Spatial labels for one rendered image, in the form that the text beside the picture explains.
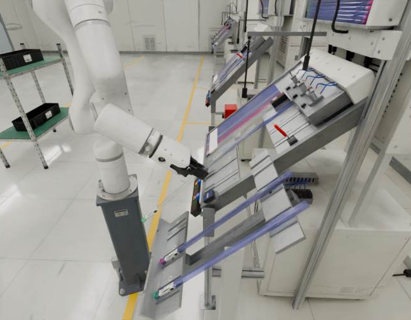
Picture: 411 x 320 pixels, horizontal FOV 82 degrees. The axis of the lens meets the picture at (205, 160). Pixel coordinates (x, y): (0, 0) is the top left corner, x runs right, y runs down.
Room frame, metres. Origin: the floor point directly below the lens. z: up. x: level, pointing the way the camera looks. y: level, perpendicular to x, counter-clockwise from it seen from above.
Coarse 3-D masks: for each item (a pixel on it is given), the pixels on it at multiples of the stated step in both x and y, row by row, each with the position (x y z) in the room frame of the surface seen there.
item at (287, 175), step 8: (280, 176) 0.48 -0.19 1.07; (288, 176) 0.47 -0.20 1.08; (272, 184) 0.48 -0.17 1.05; (264, 192) 0.47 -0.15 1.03; (248, 200) 0.48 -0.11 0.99; (256, 200) 0.47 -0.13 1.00; (240, 208) 0.47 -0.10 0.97; (224, 216) 0.48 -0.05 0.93; (232, 216) 0.47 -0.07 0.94; (216, 224) 0.47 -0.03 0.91; (200, 232) 0.48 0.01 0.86; (208, 232) 0.47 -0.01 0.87; (192, 240) 0.47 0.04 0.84; (184, 248) 0.47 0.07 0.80
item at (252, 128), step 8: (248, 128) 0.59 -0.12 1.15; (256, 128) 0.58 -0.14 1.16; (240, 136) 0.59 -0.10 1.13; (232, 144) 0.58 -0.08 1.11; (224, 152) 0.58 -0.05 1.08; (216, 160) 0.58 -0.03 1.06; (208, 168) 0.58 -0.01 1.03; (192, 176) 0.59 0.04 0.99; (184, 184) 0.59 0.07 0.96; (176, 192) 0.58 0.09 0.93; (168, 200) 0.58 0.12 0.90; (160, 208) 0.58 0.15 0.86
